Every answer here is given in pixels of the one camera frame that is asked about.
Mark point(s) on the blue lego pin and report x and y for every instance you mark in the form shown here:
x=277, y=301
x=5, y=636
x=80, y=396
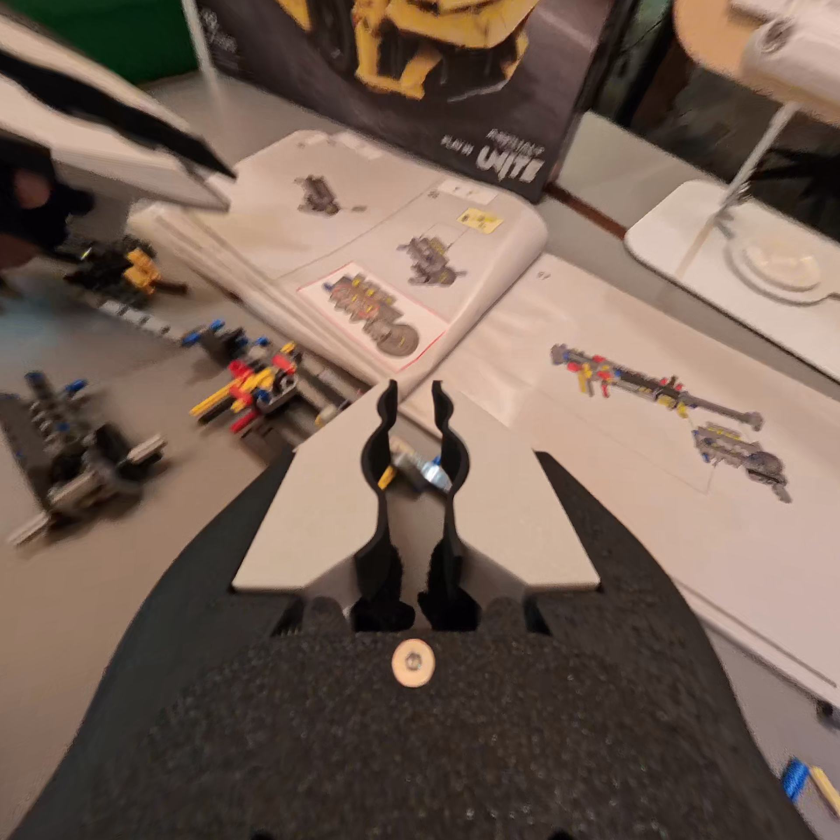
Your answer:
x=796, y=779

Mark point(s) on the grey lego gear assembly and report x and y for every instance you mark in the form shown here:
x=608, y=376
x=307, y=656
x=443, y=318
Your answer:
x=72, y=453

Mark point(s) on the person's left hand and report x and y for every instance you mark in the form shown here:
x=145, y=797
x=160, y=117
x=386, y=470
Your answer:
x=31, y=187

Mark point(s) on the tan lego pin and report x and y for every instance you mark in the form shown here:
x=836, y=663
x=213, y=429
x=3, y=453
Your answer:
x=825, y=791

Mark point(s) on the light grey long lego bar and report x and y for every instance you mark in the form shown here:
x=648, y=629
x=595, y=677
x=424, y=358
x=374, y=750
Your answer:
x=138, y=318

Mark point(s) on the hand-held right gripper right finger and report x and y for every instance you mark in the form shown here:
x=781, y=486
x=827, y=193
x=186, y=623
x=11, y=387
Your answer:
x=525, y=525

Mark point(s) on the lego instruction booklet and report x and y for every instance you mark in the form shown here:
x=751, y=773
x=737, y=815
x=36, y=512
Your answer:
x=590, y=459

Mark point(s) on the yellow car lego set box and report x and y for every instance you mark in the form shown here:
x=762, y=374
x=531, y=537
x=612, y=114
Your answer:
x=426, y=98

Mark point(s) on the green plastic bin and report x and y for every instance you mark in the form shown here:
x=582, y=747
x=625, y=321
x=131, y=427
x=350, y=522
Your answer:
x=98, y=33

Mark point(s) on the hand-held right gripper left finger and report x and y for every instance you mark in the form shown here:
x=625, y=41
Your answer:
x=308, y=525

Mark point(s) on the wooden document stand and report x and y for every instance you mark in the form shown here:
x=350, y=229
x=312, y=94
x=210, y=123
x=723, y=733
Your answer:
x=754, y=249

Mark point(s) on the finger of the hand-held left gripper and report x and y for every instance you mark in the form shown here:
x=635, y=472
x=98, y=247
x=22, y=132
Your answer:
x=79, y=72
x=118, y=164

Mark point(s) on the small dark grey lego piece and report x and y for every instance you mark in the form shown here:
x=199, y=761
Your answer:
x=825, y=710

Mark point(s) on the long lego chassis assembly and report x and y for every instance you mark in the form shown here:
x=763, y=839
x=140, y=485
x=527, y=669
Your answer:
x=262, y=387

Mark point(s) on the pile of lego beams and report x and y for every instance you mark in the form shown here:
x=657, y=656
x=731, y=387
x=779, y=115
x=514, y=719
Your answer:
x=124, y=269

